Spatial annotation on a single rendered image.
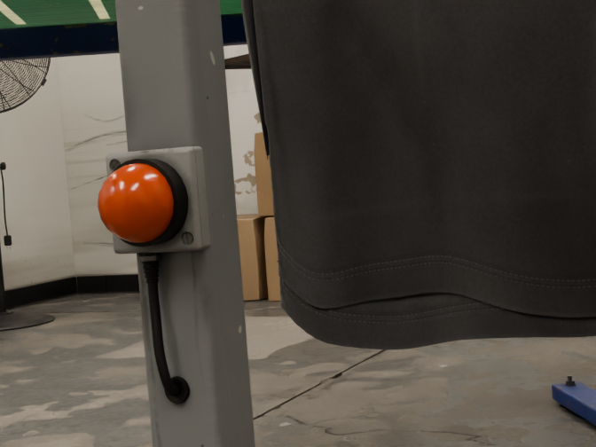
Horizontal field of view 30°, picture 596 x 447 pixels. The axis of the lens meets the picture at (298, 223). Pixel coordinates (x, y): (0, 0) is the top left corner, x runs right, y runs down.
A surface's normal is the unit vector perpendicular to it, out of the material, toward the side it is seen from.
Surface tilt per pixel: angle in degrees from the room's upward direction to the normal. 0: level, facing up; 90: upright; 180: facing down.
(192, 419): 90
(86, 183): 90
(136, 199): 80
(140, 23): 90
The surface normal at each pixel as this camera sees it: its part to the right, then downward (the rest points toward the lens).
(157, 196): 0.63, -0.17
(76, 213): -0.41, 0.08
